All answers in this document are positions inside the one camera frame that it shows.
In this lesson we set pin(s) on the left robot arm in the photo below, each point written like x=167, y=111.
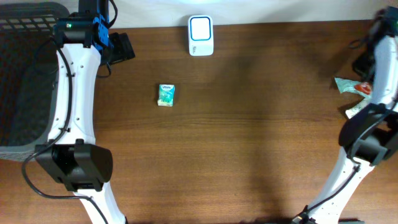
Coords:
x=70, y=155

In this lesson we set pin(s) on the grey plastic mesh basket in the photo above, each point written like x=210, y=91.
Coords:
x=29, y=72

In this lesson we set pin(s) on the white bamboo print tube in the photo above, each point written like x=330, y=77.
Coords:
x=356, y=109

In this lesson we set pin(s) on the small green tissue pack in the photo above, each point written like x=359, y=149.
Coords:
x=166, y=95

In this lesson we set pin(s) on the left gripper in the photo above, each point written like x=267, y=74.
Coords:
x=122, y=46

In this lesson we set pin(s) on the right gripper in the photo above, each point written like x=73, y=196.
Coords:
x=356, y=66

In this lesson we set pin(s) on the orange chocolate bar wrapper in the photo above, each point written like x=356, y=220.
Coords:
x=364, y=87

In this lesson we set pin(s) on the teal snack packet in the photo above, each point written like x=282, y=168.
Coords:
x=345, y=85

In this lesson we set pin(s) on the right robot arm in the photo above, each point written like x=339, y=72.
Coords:
x=370, y=136

